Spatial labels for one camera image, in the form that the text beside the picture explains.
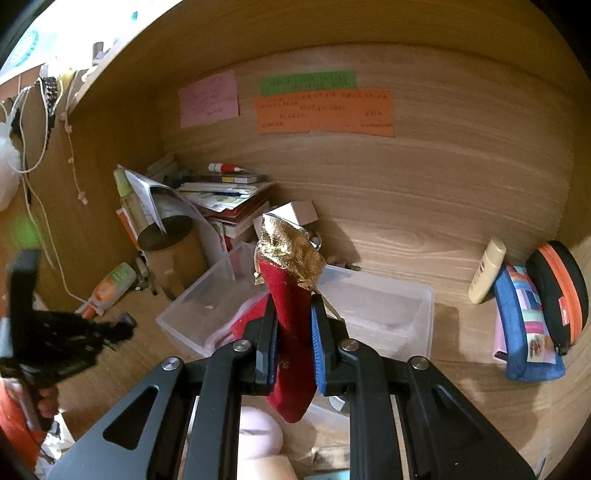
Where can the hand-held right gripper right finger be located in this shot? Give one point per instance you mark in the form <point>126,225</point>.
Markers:
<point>318,344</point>

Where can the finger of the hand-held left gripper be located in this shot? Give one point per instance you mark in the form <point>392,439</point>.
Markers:
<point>115,330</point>

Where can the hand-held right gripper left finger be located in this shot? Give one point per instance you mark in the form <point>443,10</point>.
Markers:
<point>273,344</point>

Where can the red stocking with gold cuff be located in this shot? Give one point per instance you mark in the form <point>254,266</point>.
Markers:
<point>288,323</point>

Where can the clear plastic storage box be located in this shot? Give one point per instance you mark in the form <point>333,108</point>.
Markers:
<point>383,314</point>

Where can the orange sleeved left forearm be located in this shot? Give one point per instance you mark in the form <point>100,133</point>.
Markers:
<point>14,424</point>

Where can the wooden desktop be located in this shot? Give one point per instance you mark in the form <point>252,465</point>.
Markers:
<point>461,410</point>

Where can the person's left hand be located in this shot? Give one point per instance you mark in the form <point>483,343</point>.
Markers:
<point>48,404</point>

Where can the red cloth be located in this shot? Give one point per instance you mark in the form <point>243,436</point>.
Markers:
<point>244,323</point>

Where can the orange and green glue bottle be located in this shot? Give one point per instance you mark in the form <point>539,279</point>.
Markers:
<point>111,286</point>

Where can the pink round object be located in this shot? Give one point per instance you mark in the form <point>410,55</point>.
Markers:
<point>259,431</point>

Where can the brown cardboard cylinder can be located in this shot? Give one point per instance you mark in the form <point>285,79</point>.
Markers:
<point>173,254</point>

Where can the small white cardboard box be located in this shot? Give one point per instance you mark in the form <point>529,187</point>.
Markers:
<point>300,212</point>

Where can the folded white paper sheet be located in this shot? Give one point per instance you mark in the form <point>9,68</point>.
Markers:
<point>157,196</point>

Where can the stack of books and papers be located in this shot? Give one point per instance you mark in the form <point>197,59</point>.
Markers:
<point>235,198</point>

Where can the white plastic bag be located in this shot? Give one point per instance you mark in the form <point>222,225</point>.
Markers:
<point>7,161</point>

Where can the pink flat pouch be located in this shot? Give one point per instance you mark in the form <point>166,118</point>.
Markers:
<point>498,344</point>

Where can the white tube with red cap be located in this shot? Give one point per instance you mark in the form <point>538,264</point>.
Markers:
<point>226,168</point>

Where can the cream lotion bottle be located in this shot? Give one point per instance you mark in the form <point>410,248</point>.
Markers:
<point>487,272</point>

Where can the blue patchwork pencil pouch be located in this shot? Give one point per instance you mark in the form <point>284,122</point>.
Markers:
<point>526,327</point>

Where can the orange paper note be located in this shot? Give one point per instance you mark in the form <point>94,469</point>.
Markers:
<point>323,113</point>

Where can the black case with orange zip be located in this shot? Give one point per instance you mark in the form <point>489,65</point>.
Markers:
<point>554,290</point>

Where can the pink paper note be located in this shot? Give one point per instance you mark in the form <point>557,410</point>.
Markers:
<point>208,99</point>

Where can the green paper note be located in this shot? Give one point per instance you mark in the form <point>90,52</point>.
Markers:
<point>308,83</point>

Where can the white paper with teal circle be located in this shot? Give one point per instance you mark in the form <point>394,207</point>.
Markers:
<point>25,44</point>

